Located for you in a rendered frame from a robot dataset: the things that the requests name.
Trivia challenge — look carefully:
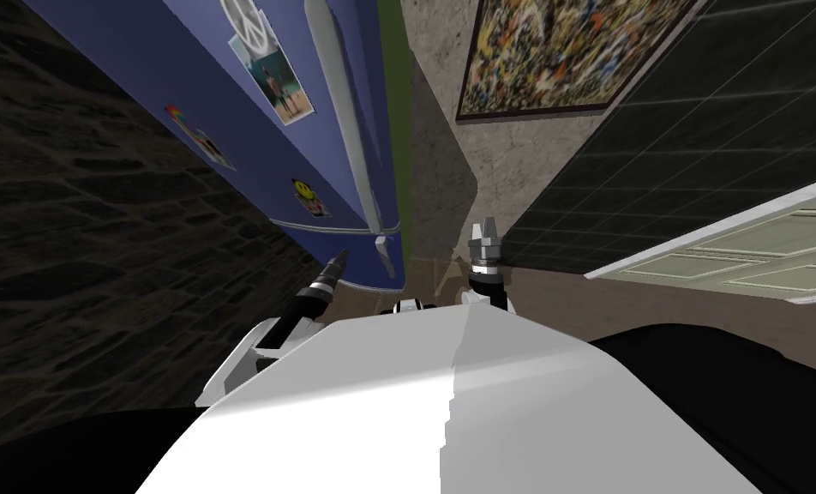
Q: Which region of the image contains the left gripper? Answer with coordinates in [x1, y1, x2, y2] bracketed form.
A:
[319, 248, 351, 285]

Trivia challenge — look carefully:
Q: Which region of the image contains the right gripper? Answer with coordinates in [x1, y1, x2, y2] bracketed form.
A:
[466, 217, 505, 266]

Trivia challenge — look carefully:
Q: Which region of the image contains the blue fridge short door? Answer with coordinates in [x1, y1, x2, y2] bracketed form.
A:
[269, 219, 409, 295]

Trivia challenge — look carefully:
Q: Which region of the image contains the yellow smiley sticker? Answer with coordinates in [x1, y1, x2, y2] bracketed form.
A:
[291, 178, 333, 220]

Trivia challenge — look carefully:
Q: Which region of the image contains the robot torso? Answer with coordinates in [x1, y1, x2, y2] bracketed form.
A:
[135, 298, 767, 494]

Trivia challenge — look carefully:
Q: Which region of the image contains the small colourful photo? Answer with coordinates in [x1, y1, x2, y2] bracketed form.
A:
[165, 104, 237, 172]

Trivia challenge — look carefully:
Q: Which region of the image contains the photo of two people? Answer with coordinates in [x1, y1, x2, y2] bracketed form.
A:
[228, 33, 317, 128]

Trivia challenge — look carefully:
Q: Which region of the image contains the colourful speckled framed painting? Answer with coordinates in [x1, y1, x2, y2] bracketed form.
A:
[455, 0, 699, 124]

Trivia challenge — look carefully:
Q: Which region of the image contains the blue fridge tall door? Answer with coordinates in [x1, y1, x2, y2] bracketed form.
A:
[22, 0, 404, 235]

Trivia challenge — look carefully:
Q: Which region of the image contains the white peace sign sticker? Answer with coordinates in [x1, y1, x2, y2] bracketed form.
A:
[219, 0, 273, 57]

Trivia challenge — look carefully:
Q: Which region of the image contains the pale green panelled door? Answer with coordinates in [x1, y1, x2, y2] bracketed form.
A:
[583, 171, 816, 305]

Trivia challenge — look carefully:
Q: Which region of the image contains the short grey fridge handle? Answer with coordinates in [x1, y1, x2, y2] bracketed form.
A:
[374, 234, 399, 280]

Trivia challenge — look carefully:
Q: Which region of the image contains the long grey fridge handle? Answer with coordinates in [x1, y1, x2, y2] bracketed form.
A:
[303, 0, 386, 235]

